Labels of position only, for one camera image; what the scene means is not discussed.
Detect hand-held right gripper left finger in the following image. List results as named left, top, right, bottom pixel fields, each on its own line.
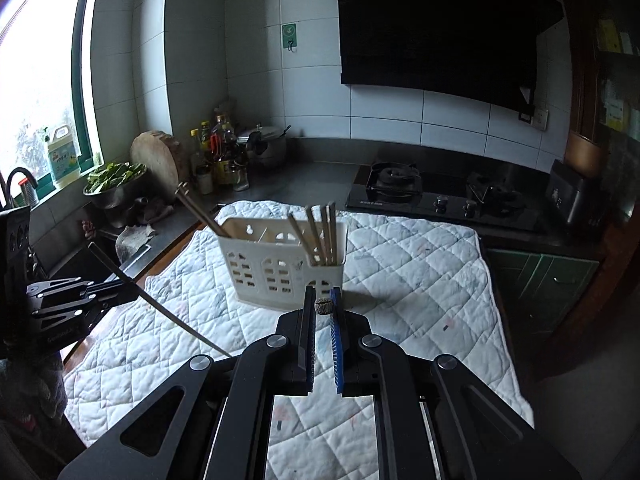
left=57, top=285, right=317, bottom=480

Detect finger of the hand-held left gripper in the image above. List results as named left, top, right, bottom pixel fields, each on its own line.
left=26, top=276, right=137, bottom=307
left=31, top=289, right=147, bottom=322

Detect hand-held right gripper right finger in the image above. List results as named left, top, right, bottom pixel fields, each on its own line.
left=329, top=287, right=583, bottom=480

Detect long grey metal utensil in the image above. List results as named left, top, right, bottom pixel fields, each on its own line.
left=88, top=242, right=232, bottom=360

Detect white plastic utensil holder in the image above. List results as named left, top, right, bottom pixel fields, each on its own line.
left=218, top=216, right=349, bottom=310

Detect light wooden chopstick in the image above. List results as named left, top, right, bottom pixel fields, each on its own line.
left=327, top=201, right=338, bottom=265
left=305, top=205, right=327, bottom=266
left=287, top=214, right=318, bottom=267
left=319, top=204, right=334, bottom=265

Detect steel sink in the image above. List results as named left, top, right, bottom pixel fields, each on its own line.
left=30, top=237, right=151, bottom=288

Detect grey knit cloth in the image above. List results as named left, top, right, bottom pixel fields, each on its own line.
left=115, top=225, right=157, bottom=262

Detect steel bowl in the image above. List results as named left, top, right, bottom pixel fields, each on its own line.
left=82, top=165, right=149, bottom=210

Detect pink rag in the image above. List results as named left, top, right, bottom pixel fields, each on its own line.
left=132, top=197, right=176, bottom=226

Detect black spring faucet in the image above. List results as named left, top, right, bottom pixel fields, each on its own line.
left=0, top=167, right=42, bottom=209

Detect green leafy vegetables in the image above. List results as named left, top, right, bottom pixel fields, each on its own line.
left=87, top=161, right=146, bottom=194

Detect white quilted mat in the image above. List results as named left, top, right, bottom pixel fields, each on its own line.
left=62, top=200, right=536, bottom=480

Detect detergent bottle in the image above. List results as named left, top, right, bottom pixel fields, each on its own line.
left=42, top=125, right=81, bottom=184

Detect round wooden cutting board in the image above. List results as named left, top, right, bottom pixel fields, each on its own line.
left=130, top=131, right=182, bottom=206

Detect clear bottle yellow cap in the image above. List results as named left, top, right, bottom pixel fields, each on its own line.
left=189, top=129, right=206, bottom=172

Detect black gas stove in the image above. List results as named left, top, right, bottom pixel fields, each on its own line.
left=345, top=161, right=549, bottom=234

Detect group of condiment bottles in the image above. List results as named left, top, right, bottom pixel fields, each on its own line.
left=212, top=115, right=239, bottom=187

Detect steel pressure cooker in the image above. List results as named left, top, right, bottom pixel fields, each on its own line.
left=237, top=125, right=291, bottom=171

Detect green base cabinet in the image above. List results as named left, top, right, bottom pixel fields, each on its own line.
left=485, top=247, right=604, bottom=334

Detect green-framed window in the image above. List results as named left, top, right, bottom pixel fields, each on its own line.
left=0, top=0, right=107, bottom=207

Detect black countertop appliance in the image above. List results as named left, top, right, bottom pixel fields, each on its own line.
left=545, top=159, right=604, bottom=229

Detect copper pot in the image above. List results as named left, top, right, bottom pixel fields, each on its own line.
left=567, top=131, right=604, bottom=181

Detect black range hood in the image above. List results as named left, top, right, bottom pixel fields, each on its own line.
left=320, top=0, right=566, bottom=112

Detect wooden glass-door cabinet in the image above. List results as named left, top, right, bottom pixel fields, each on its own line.
left=550, top=0, right=640, bottom=241

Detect yellow box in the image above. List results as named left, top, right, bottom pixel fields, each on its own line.
left=599, top=19, right=621, bottom=54

